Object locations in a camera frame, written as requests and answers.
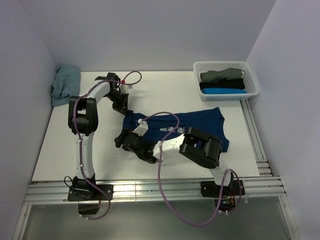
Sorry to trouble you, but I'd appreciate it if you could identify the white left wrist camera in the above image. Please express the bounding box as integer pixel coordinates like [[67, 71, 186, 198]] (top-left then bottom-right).
[[119, 80, 133, 94]]

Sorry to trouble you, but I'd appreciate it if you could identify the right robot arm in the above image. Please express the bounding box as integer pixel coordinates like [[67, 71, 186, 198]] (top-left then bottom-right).
[[114, 125, 234, 195]]

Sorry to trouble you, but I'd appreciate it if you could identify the aluminium frame rail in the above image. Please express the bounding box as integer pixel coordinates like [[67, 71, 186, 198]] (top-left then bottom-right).
[[13, 100, 301, 240]]

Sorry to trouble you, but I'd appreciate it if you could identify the dark blue t shirt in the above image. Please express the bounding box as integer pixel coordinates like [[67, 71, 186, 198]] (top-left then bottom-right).
[[114, 107, 230, 154]]

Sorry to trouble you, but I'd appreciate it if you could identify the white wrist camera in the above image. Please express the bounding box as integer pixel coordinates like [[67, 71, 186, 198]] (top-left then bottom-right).
[[119, 80, 133, 94], [132, 118, 149, 137]]

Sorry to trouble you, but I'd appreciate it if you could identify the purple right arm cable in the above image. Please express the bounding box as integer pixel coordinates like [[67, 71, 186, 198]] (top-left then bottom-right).
[[142, 111, 243, 227]]

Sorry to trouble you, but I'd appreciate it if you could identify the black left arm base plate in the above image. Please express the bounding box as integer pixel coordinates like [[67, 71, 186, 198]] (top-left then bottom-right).
[[67, 184, 114, 216]]

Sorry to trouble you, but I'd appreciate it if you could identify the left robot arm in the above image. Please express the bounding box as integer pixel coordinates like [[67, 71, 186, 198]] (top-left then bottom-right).
[[67, 72, 129, 200]]

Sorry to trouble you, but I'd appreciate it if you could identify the grey rolled t shirt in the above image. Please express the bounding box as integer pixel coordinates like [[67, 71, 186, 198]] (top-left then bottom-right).
[[199, 67, 243, 83]]

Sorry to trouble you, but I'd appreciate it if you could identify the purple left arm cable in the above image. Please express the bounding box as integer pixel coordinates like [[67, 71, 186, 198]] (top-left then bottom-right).
[[72, 71, 143, 221]]

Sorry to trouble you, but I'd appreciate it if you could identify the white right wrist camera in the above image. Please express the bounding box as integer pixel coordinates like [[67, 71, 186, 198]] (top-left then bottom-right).
[[132, 118, 149, 137]]

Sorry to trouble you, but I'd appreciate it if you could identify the black rolled t shirt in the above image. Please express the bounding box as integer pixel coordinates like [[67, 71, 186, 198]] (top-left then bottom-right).
[[199, 78, 245, 90]]

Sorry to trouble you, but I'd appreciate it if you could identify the pale teal t shirt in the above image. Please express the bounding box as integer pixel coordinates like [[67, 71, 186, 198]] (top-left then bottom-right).
[[50, 65, 81, 107]]

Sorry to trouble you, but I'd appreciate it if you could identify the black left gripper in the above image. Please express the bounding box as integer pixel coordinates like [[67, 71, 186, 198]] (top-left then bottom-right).
[[105, 90, 129, 117]]

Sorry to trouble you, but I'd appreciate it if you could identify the white plastic basket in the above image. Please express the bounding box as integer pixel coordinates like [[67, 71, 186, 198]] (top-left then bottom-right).
[[193, 61, 260, 102]]

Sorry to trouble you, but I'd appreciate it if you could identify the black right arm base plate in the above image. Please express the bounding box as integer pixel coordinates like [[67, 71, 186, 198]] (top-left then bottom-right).
[[200, 180, 246, 212]]

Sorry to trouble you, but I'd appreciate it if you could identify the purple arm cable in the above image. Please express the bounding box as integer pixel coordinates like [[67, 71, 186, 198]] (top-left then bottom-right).
[[72, 71, 143, 221], [142, 111, 243, 227]]

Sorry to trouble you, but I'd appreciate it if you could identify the light blue rolled t shirt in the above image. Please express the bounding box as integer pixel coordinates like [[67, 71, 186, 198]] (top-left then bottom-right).
[[202, 88, 247, 95]]

